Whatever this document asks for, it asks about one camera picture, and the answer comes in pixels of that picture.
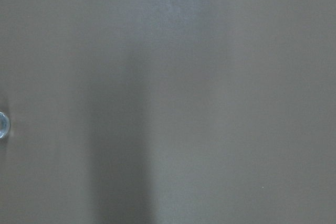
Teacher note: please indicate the clear glass measuring cup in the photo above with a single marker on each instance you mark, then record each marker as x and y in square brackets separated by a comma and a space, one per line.
[4, 125]

